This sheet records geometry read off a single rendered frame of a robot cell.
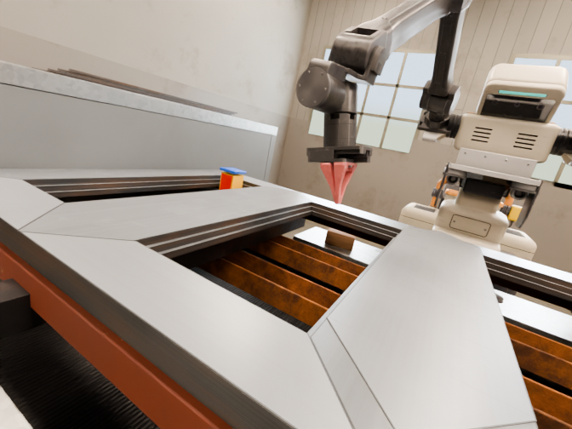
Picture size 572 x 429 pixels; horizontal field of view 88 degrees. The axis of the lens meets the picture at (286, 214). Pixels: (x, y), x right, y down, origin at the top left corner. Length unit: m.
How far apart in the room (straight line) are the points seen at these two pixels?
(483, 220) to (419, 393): 1.01
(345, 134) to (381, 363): 0.35
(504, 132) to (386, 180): 3.18
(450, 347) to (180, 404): 0.26
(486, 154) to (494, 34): 3.38
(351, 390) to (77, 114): 0.80
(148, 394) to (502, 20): 4.54
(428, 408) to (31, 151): 0.83
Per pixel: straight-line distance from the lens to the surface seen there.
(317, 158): 0.52
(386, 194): 4.34
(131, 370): 0.34
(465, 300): 0.51
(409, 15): 0.67
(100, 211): 0.55
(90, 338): 0.38
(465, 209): 1.26
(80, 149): 0.89
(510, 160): 1.22
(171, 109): 1.02
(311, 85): 0.47
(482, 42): 4.50
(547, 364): 0.81
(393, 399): 0.27
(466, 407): 0.31
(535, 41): 4.51
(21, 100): 0.84
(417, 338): 0.36
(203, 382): 0.26
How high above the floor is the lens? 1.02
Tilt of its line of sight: 15 degrees down
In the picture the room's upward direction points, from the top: 12 degrees clockwise
